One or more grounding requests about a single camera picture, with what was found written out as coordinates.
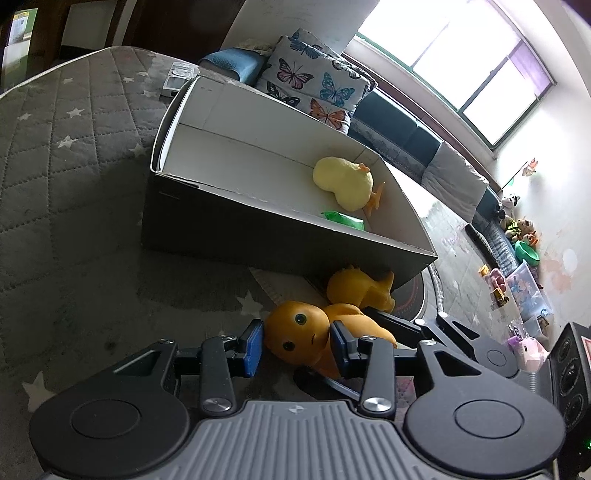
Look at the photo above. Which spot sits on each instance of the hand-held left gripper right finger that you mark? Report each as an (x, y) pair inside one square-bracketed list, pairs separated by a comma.
[(338, 348)]

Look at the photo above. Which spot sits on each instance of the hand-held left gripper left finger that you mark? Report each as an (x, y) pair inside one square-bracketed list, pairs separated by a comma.
[(251, 348)]

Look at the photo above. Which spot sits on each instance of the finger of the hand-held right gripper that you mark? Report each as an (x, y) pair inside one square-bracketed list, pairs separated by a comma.
[(323, 385), (401, 330)]

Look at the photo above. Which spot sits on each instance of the orange rubber duck toy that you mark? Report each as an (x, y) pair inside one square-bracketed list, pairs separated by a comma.
[(295, 327)]

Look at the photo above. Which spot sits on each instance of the green packet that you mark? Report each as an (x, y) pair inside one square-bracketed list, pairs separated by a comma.
[(344, 219)]

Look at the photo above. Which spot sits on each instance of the grey cardboard box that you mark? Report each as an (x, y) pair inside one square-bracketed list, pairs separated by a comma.
[(258, 221)]

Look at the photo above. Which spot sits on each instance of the yellow plush duck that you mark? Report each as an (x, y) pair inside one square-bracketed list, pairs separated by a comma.
[(344, 180)]

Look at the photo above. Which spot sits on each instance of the black round disc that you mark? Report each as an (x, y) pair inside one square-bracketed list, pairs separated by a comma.
[(415, 300)]

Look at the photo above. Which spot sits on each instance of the pink and white toy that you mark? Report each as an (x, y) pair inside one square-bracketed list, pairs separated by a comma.
[(528, 348)]

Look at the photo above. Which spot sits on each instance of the small orange rubber toy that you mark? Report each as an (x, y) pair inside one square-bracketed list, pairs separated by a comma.
[(355, 288)]

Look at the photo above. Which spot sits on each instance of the small toy cars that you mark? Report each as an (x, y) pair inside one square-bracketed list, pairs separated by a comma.
[(495, 286)]

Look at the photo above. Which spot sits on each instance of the green bowl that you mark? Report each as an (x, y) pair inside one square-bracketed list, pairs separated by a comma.
[(527, 253)]

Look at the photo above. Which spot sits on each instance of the group of small stuffed animals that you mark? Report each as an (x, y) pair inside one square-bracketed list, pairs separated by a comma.
[(521, 230)]

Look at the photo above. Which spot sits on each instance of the light grey cushion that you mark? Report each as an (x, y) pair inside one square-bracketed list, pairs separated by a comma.
[(455, 180)]

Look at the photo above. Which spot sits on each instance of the black and white plush toy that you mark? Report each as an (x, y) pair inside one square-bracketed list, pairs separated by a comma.
[(509, 206)]

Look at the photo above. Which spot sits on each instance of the dark blue bench cushion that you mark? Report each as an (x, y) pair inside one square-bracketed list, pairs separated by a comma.
[(392, 124)]

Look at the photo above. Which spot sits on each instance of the butterfly print pillow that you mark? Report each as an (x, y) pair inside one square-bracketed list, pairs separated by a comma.
[(307, 39), (314, 78)]

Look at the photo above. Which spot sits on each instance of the white remote control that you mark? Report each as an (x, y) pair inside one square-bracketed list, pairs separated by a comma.
[(180, 76)]

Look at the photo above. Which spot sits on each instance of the blue pillow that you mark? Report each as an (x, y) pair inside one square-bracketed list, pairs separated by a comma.
[(231, 64)]

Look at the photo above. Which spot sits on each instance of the window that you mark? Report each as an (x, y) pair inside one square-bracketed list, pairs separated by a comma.
[(438, 41)]

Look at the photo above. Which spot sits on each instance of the white cloth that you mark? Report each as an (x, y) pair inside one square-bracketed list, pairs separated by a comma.
[(254, 46)]

